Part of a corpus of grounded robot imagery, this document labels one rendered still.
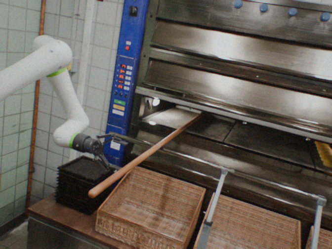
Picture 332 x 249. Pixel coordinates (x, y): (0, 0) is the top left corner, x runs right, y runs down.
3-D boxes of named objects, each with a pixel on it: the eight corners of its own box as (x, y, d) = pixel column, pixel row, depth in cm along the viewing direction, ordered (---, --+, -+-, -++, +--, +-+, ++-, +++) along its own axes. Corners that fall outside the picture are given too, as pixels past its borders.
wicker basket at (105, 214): (127, 197, 232) (133, 163, 225) (198, 223, 217) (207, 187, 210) (92, 231, 187) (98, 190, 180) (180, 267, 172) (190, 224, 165)
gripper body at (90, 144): (92, 135, 158) (108, 140, 156) (90, 150, 160) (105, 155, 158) (84, 138, 151) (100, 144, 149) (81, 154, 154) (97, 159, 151)
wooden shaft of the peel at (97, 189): (93, 200, 111) (94, 192, 110) (86, 197, 112) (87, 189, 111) (203, 116, 268) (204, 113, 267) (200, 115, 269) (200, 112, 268)
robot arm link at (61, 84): (39, 77, 151) (56, 77, 146) (55, 66, 159) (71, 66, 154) (68, 135, 171) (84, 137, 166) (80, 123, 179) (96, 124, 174)
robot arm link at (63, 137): (50, 147, 161) (45, 132, 154) (65, 133, 170) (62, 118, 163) (72, 155, 157) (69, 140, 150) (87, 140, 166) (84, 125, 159)
